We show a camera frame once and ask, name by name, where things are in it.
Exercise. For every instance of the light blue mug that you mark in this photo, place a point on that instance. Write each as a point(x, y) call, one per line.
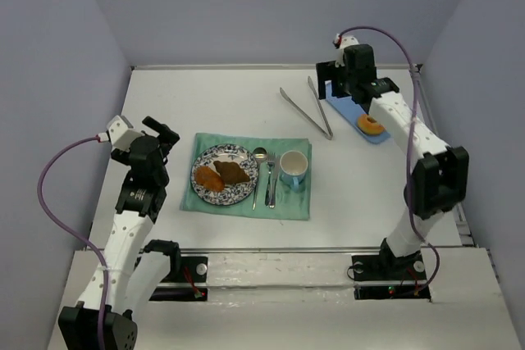
point(293, 169)

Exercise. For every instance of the silver knife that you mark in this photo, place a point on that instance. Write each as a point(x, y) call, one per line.
point(274, 179)

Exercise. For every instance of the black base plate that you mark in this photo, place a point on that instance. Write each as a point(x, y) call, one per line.
point(188, 284)
point(404, 279)

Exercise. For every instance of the orange bread wedge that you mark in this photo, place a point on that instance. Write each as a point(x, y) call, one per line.
point(209, 179)

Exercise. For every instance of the green cloth placemat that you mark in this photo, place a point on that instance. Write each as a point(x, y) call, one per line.
point(290, 205)

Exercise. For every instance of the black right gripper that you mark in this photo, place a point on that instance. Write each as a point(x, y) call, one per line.
point(328, 80)

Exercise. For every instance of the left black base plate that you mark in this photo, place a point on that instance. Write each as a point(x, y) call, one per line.
point(188, 284)

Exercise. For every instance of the silver fork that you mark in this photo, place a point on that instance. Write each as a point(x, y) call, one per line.
point(271, 162)

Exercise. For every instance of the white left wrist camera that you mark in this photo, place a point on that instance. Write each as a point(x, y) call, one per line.
point(122, 133)

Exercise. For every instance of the silver metal tongs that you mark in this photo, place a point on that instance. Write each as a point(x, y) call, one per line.
point(325, 130)

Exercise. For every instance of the glazed ring doughnut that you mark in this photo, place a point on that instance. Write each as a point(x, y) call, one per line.
point(369, 126)

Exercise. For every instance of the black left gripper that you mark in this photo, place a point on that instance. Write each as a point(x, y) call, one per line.
point(165, 134)

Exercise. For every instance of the light blue plastic tray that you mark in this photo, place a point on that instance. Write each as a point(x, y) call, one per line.
point(351, 112)

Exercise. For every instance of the silver spoon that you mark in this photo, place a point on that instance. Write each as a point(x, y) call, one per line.
point(260, 155)

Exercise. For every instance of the dark brown croissant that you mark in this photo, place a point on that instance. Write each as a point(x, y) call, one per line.
point(231, 172)

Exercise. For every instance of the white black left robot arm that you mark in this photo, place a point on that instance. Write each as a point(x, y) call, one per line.
point(132, 268)

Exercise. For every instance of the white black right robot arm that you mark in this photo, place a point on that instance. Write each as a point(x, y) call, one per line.
point(438, 173)

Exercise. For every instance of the aluminium table rail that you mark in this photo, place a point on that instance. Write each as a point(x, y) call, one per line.
point(281, 250)

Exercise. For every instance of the blue floral ceramic plate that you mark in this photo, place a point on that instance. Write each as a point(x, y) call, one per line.
point(232, 193)

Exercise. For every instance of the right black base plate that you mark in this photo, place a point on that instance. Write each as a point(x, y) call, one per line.
point(404, 279)

